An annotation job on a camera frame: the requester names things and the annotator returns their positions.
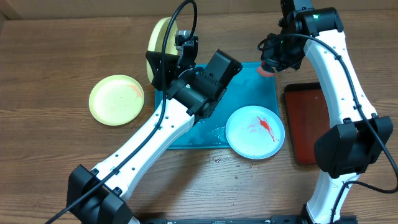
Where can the yellow-green plate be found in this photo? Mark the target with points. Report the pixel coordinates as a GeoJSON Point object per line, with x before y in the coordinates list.
{"type": "Point", "coordinates": [156, 41]}
{"type": "Point", "coordinates": [116, 100]}

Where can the yellow-green plate top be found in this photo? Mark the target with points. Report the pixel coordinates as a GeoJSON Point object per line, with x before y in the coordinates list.
{"type": "Point", "coordinates": [156, 41]}

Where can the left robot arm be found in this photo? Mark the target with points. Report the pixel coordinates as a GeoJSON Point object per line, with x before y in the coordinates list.
{"type": "Point", "coordinates": [192, 93]}

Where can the light blue plate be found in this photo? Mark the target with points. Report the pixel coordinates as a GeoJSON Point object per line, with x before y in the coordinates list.
{"type": "Point", "coordinates": [255, 132]}

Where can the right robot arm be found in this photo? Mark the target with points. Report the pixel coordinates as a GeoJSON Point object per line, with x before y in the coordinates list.
{"type": "Point", "coordinates": [357, 135]}

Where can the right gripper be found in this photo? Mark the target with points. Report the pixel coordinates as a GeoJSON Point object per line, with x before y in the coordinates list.
{"type": "Point", "coordinates": [269, 60]}

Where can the red black sponge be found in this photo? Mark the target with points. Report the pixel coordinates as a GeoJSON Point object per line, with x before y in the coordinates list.
{"type": "Point", "coordinates": [265, 70]}

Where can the black red-lined tray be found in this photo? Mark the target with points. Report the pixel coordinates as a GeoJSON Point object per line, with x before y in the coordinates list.
{"type": "Point", "coordinates": [307, 117]}

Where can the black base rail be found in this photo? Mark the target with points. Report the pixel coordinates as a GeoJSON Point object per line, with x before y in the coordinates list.
{"type": "Point", "coordinates": [275, 219]}

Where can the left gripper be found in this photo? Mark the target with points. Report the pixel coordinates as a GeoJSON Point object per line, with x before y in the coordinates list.
{"type": "Point", "coordinates": [157, 82]}

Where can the teal plastic tray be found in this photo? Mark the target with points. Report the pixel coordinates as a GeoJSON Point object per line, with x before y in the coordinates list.
{"type": "Point", "coordinates": [245, 89]}

